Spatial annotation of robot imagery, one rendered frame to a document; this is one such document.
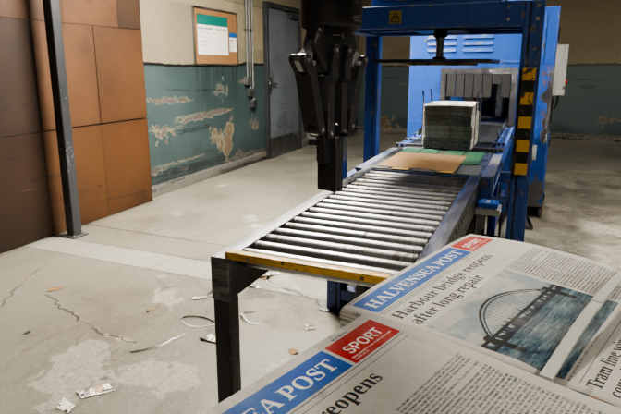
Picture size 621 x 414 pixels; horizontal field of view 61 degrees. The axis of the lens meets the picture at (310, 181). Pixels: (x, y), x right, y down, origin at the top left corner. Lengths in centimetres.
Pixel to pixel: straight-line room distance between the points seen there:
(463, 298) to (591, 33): 946
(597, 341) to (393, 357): 18
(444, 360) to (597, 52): 958
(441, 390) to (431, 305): 14
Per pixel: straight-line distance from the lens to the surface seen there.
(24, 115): 427
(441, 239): 154
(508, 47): 475
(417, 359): 42
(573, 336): 49
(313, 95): 61
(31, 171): 433
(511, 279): 60
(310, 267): 126
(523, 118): 239
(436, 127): 323
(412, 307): 52
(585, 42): 992
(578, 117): 994
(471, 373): 42
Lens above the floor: 128
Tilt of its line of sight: 12 degrees down
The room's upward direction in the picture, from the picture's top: straight up
